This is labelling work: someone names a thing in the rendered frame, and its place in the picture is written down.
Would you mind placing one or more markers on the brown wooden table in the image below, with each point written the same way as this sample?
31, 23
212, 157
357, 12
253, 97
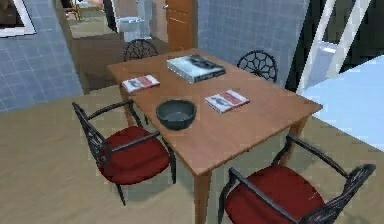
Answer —
233, 130

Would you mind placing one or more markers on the white sink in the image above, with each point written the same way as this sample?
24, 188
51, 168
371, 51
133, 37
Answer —
130, 24

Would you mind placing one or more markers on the red and white book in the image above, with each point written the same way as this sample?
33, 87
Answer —
140, 83
227, 100

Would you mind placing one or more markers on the white framed picture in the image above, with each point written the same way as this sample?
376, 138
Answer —
13, 16

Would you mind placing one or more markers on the large grey book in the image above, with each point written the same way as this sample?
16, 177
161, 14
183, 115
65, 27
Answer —
195, 67

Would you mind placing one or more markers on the dark grey bowl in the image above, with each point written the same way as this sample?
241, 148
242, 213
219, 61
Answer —
176, 115

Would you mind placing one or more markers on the black chair with red seat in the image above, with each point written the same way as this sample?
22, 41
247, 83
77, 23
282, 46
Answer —
133, 156
259, 65
140, 50
276, 196

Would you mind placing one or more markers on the brown wooden room door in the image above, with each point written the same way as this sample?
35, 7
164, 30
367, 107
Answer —
180, 23

